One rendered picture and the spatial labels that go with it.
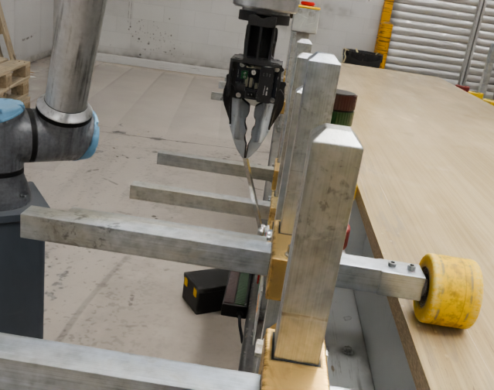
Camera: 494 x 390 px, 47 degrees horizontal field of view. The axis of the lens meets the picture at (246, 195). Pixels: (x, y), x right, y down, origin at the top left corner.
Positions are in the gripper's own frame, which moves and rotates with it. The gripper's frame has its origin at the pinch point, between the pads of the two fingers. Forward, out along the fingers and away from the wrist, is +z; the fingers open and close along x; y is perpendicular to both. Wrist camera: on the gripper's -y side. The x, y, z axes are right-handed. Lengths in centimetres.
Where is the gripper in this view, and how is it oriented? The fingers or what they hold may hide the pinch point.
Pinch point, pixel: (247, 148)
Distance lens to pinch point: 87.6
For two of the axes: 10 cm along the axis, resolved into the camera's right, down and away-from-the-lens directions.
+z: -1.3, 9.4, 3.3
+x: 9.9, 1.5, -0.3
